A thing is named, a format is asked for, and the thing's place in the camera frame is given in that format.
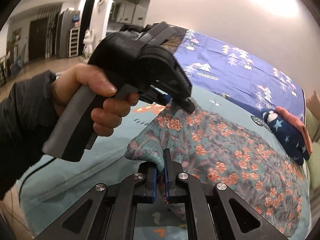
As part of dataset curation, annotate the teal floral fleece garment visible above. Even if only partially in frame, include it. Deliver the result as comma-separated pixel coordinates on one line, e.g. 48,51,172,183
125,102,311,239

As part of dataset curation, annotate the left forearm black sleeve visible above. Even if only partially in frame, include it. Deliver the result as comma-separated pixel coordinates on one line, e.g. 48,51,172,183
1,71,58,198

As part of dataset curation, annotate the person's left hand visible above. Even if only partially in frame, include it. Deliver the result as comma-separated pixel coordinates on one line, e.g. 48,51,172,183
52,63,139,137

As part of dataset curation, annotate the white cat figurine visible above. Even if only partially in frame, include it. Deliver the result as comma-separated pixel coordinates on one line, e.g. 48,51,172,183
82,29,94,63

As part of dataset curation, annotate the blue patterned pillow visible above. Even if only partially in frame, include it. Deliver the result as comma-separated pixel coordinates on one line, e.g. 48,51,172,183
174,30,305,121

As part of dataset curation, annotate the white ladder shelf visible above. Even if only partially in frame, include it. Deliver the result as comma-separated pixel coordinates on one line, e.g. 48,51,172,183
67,28,80,58

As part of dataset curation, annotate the teal printed bed sheet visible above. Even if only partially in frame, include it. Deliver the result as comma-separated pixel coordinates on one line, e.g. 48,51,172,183
18,83,313,240

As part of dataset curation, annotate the navy star folded garment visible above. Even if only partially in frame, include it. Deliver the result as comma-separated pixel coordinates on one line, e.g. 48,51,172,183
260,108,310,166

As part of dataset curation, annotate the pink folded garment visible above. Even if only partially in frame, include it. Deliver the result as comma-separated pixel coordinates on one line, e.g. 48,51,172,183
275,106,312,156

